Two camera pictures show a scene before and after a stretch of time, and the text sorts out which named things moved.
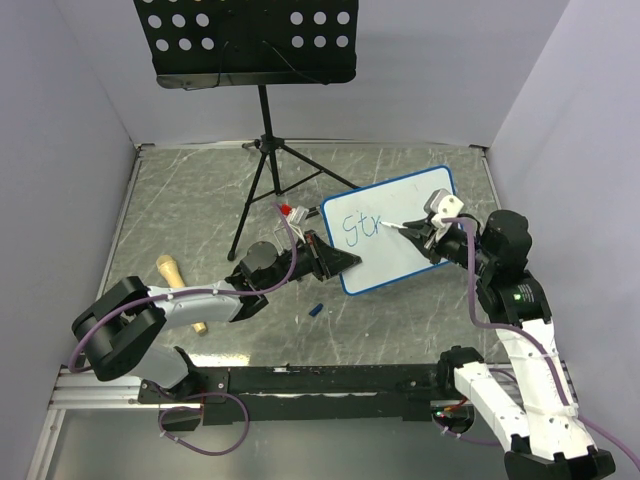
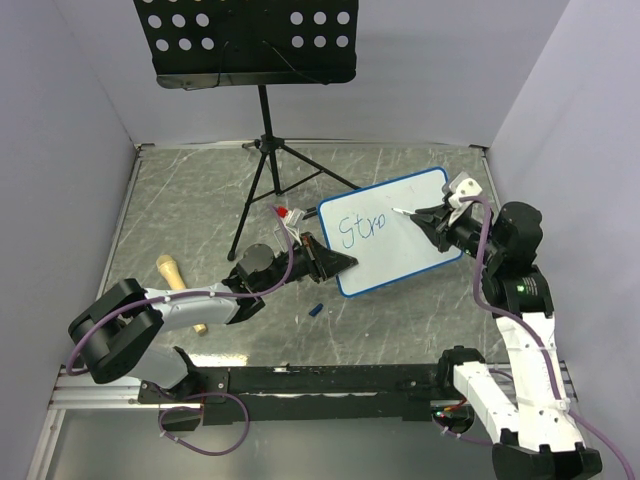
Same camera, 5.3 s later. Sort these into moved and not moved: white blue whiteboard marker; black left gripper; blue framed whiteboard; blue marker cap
Moved: white blue whiteboard marker
Not moved: black left gripper; blue marker cap; blue framed whiteboard
